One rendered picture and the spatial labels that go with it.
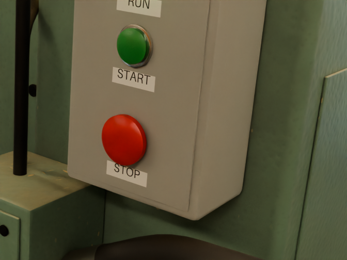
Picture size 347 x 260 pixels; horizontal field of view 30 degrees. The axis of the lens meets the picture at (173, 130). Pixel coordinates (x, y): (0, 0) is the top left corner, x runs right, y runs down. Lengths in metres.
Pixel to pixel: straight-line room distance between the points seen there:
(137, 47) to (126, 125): 0.04
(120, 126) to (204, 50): 0.07
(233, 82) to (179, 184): 0.07
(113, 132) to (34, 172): 0.13
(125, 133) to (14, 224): 0.11
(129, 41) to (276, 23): 0.09
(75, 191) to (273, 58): 0.17
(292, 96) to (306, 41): 0.03
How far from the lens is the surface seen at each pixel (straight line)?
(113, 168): 0.39
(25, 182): 0.47
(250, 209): 0.42
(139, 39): 0.36
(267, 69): 0.40
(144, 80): 0.37
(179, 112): 0.36
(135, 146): 0.37
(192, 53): 0.35
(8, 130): 0.61
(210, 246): 0.40
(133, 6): 0.37
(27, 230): 0.44
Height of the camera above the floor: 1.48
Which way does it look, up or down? 17 degrees down
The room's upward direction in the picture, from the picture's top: 5 degrees clockwise
